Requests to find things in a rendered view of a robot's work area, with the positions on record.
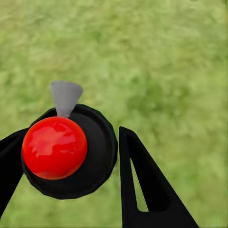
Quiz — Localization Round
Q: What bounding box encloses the pesticide atomizer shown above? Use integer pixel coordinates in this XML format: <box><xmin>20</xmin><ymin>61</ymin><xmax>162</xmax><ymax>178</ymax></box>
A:
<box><xmin>21</xmin><ymin>80</ymin><xmax>119</xmax><ymax>200</ymax></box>

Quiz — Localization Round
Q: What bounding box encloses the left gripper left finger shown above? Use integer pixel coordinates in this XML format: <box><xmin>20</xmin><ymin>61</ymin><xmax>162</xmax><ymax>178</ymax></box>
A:
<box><xmin>0</xmin><ymin>128</ymin><xmax>29</xmax><ymax>217</ymax></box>

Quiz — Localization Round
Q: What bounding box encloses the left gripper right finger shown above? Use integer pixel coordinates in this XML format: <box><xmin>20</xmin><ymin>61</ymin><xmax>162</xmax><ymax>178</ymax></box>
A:
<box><xmin>119</xmin><ymin>127</ymin><xmax>199</xmax><ymax>228</ymax></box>

